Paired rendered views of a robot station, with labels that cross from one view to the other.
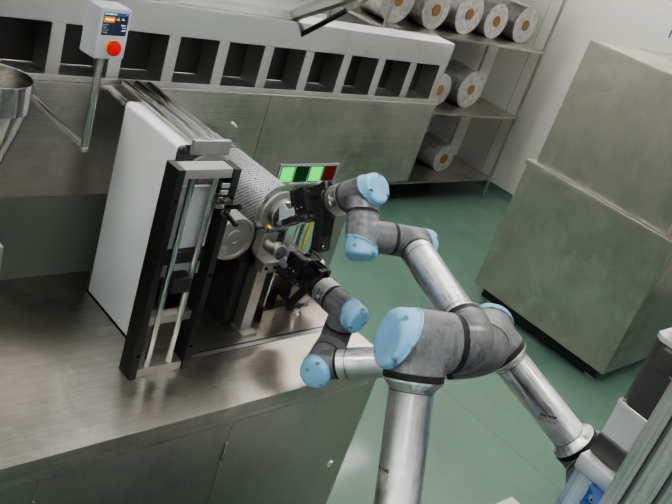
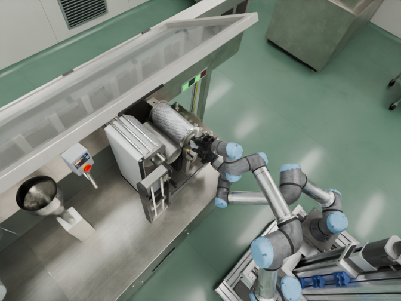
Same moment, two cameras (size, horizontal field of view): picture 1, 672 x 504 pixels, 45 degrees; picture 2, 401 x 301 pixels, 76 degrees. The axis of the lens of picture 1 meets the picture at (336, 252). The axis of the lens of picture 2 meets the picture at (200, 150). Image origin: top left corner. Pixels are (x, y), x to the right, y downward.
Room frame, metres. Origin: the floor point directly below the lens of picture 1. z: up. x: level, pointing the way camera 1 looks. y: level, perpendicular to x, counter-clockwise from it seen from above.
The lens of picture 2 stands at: (1.13, 0.21, 2.48)
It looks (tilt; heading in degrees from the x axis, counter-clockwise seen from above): 60 degrees down; 352
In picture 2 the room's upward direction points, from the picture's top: 12 degrees clockwise
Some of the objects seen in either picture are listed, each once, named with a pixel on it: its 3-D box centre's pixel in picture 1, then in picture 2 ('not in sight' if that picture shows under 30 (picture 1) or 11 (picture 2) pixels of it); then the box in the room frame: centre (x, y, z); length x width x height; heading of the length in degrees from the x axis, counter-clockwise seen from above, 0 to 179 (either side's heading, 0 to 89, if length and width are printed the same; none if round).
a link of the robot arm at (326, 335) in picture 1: (331, 344); (224, 181); (1.77, -0.07, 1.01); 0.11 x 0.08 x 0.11; 172
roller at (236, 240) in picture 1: (208, 215); (159, 142); (1.91, 0.35, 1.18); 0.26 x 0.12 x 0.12; 49
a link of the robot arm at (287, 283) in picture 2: not in sight; (286, 288); (1.19, -0.40, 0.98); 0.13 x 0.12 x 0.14; 114
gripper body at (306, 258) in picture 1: (308, 273); (208, 154); (1.89, 0.05, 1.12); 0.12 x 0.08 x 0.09; 49
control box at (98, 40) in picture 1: (108, 31); (79, 160); (1.52, 0.55, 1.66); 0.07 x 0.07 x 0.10; 57
